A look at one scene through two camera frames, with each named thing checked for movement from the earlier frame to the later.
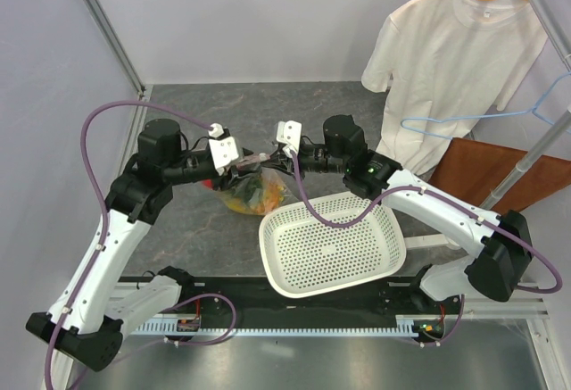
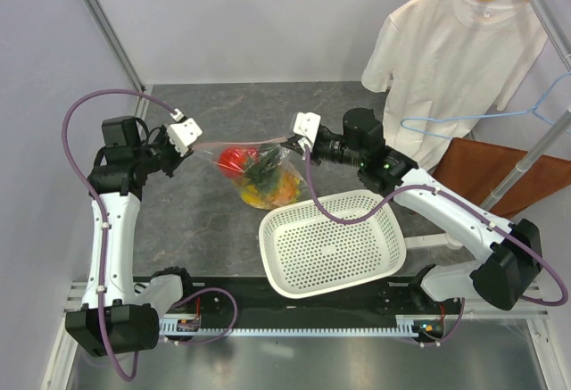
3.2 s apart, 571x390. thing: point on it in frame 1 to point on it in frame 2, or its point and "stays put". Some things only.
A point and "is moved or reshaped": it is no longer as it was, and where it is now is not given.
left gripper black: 229,178 to 163,136
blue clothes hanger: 535,110 stays put
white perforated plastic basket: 301,254 stays put
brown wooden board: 475,170 stays put
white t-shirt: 445,62 stays put
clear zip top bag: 255,192 is moved or reshaped
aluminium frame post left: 104,22 stays put
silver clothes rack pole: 527,161 stays put
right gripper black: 280,161 to 313,152
